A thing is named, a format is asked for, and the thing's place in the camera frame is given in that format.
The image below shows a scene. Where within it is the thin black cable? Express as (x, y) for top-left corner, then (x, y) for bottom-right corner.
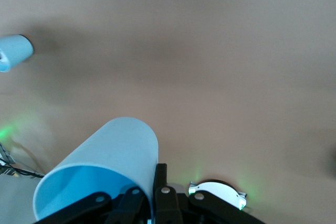
(0, 164), (45, 179)

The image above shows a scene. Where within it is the blue plastic cup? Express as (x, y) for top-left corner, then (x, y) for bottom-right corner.
(31, 117), (160, 222)
(0, 34), (35, 73)

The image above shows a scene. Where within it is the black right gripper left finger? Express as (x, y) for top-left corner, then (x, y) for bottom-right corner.
(33, 185), (153, 224)

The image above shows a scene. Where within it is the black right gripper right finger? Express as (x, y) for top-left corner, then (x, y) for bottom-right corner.
(153, 163), (264, 224)

